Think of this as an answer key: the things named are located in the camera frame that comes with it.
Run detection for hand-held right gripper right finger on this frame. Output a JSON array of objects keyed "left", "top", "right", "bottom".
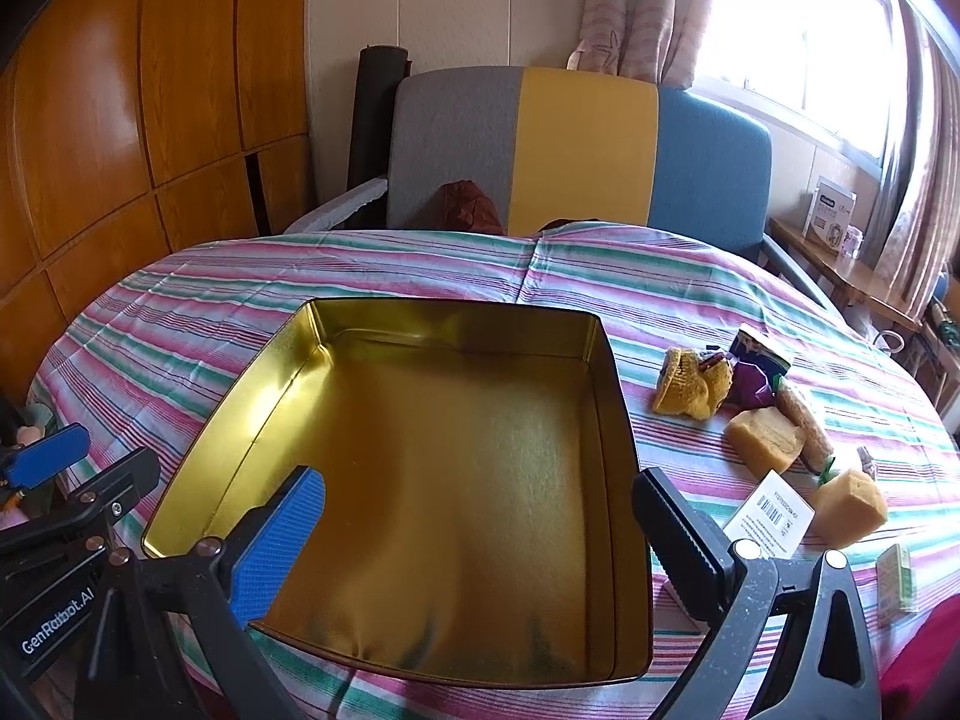
[{"left": 631, "top": 467, "right": 882, "bottom": 720}]

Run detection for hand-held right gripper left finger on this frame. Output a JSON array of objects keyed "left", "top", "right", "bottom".
[{"left": 73, "top": 465, "right": 327, "bottom": 720}]

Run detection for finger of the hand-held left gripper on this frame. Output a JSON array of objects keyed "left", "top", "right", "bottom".
[
  {"left": 0, "top": 424, "right": 91, "bottom": 492},
  {"left": 0, "top": 448, "right": 162, "bottom": 578}
]

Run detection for white paper card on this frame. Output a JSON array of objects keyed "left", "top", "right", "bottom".
[{"left": 724, "top": 469, "right": 818, "bottom": 560}]

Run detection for yellow sponge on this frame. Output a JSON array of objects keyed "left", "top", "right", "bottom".
[
  {"left": 724, "top": 409, "right": 803, "bottom": 475},
  {"left": 814, "top": 469, "right": 890, "bottom": 545}
]

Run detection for yellow knitted cloth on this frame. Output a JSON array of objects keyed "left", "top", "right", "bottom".
[{"left": 651, "top": 347, "right": 734, "bottom": 419}]

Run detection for purple wrapper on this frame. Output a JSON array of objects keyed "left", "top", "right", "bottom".
[{"left": 731, "top": 356, "right": 777, "bottom": 410}]

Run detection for clear cracker packet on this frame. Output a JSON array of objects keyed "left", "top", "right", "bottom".
[{"left": 775, "top": 377, "right": 837, "bottom": 477}]

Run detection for gold tin box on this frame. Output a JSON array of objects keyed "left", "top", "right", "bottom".
[{"left": 141, "top": 298, "right": 653, "bottom": 689}]

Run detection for dark blue small box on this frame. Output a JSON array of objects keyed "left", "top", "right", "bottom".
[{"left": 731, "top": 324, "right": 792, "bottom": 377}]

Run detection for green and white small box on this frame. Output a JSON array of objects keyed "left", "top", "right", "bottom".
[{"left": 876, "top": 542, "right": 920, "bottom": 627}]

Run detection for small plush toy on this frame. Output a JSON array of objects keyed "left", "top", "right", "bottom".
[{"left": 19, "top": 403, "right": 57, "bottom": 445}]

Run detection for red clothing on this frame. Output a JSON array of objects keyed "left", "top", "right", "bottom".
[{"left": 877, "top": 607, "right": 960, "bottom": 720}]

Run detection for wooden side table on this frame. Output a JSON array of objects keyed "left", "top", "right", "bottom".
[{"left": 769, "top": 217, "right": 923, "bottom": 331}]

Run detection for striped tablecloth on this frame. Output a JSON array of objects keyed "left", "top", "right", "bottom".
[{"left": 26, "top": 221, "right": 960, "bottom": 720}]

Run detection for wooden wardrobe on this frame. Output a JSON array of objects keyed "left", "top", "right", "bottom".
[{"left": 0, "top": 0, "right": 316, "bottom": 406}]

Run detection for white cardboard box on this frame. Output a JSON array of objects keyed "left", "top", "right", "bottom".
[{"left": 801, "top": 176, "right": 858, "bottom": 245}]

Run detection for grey yellow blue chair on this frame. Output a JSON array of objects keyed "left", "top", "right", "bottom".
[{"left": 283, "top": 66, "right": 833, "bottom": 308}]

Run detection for black rolled mat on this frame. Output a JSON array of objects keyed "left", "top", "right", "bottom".
[{"left": 346, "top": 45, "right": 412, "bottom": 192}]

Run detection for patterned curtain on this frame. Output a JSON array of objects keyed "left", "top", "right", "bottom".
[
  {"left": 866, "top": 0, "right": 960, "bottom": 308},
  {"left": 566, "top": 0, "right": 725, "bottom": 87}
]

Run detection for window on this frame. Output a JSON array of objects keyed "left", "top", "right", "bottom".
[{"left": 690, "top": 0, "right": 901, "bottom": 158}]

